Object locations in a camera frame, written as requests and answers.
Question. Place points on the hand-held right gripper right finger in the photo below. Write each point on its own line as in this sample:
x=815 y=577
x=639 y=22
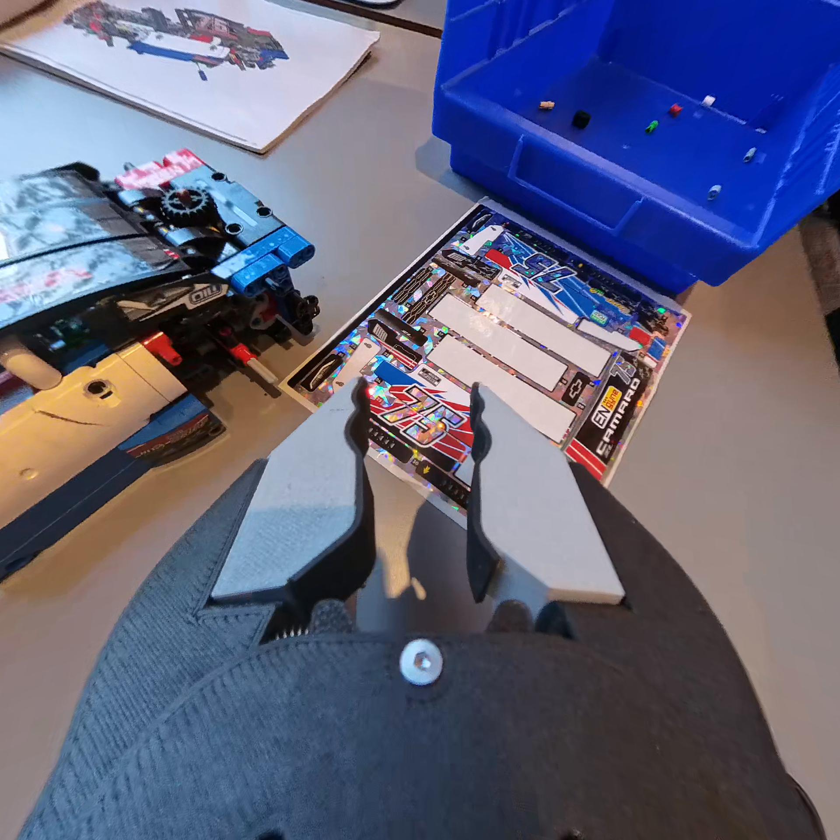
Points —
x=544 y=525

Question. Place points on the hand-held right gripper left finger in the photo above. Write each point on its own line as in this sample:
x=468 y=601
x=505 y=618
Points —
x=295 y=512

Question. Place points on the holographic sticker sheet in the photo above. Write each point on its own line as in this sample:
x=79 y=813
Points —
x=525 y=341

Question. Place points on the toy brick car model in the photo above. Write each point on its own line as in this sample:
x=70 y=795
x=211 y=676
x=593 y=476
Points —
x=98 y=275

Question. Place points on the grey desk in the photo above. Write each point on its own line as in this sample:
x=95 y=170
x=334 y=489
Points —
x=689 y=459

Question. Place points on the blue storage bin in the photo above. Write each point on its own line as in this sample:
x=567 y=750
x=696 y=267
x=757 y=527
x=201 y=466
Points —
x=558 y=184

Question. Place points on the open instruction booklet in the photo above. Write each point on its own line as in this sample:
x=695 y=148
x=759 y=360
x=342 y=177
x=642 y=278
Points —
x=262 y=98

